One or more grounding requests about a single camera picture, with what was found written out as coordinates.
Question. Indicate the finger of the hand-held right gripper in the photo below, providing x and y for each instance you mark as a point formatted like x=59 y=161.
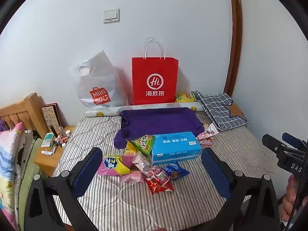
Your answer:
x=294 y=140
x=273 y=144

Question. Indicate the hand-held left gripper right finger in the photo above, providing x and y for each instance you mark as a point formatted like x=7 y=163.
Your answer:
x=216 y=173

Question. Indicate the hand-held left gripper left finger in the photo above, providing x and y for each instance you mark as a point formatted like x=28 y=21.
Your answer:
x=87 y=170

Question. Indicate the pink and yellow snack packet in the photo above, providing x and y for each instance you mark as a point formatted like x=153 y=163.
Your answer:
x=113 y=166

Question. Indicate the small pink candy packet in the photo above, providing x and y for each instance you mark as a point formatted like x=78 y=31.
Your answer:
x=205 y=141

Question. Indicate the blue cookie packet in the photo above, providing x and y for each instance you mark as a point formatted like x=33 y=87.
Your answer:
x=175 y=169

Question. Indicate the small white candy packet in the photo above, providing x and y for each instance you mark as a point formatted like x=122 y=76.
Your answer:
x=211 y=131

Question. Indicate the pale pink snack packet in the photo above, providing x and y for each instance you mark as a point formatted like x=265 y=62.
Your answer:
x=140 y=162

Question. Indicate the red snack packet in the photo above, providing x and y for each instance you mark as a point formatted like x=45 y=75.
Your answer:
x=158 y=188

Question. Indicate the pink strawberry snack packet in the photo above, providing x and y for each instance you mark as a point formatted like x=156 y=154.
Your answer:
x=156 y=173

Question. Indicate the green snack packet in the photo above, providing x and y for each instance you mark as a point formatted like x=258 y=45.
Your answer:
x=144 y=144

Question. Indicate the person's right hand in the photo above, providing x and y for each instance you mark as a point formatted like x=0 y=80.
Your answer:
x=290 y=207

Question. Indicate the small white jar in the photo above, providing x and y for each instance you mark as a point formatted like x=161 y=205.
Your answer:
x=68 y=132

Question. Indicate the wooden nightstand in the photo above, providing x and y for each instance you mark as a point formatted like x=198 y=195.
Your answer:
x=45 y=160

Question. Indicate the white ointment tube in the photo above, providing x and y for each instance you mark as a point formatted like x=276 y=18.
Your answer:
x=47 y=152

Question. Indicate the small clear bottle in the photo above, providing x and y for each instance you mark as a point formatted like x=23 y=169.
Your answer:
x=60 y=131

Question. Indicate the blue tissue pack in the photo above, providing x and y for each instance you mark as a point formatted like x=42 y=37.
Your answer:
x=175 y=146

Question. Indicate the green and white box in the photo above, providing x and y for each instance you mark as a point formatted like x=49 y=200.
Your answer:
x=47 y=139

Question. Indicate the green cloth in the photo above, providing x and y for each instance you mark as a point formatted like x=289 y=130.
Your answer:
x=28 y=168

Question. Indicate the grey striped quilt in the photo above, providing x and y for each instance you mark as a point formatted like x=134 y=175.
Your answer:
x=168 y=209

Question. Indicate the fruit print paper roll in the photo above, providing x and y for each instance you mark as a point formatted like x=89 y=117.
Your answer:
x=108 y=112

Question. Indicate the grey checked cloth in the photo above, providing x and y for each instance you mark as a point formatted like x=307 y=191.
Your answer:
x=216 y=108

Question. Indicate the patterned notebook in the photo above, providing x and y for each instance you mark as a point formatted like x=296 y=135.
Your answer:
x=49 y=118

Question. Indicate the purple towel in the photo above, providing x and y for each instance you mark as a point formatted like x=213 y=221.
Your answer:
x=156 y=122

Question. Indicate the colourful pillow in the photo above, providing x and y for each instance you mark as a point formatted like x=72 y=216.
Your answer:
x=9 y=154

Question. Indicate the yellow chip bag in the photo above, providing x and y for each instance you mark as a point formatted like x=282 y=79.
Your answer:
x=185 y=98

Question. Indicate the wooden headboard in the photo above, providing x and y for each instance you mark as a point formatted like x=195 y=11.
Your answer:
x=26 y=110

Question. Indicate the white plastic shopping bag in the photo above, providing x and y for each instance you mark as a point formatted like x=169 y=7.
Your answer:
x=101 y=81

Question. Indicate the red paper bag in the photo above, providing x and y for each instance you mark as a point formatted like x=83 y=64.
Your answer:
x=155 y=69

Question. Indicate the brown wooden door frame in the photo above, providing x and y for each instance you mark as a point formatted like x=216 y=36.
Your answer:
x=237 y=41

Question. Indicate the white wall light switch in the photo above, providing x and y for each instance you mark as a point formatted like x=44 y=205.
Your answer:
x=111 y=15

